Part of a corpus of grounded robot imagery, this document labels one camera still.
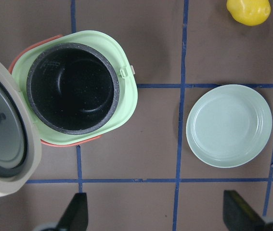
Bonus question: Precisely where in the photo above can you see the yellow bell pepper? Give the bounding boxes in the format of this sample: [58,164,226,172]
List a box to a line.
[226,0,271,26]

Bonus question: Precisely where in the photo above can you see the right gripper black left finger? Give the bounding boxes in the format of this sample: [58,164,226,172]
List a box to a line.
[56,192,88,231]

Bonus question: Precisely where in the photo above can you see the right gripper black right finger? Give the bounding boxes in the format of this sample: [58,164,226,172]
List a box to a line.
[223,190,265,231]

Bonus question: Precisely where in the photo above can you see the green plate near yellow pepper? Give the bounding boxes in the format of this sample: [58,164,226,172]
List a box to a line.
[186,84,273,168]

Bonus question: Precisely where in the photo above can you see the white rice cooker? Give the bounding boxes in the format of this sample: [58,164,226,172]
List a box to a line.
[0,30,138,197]

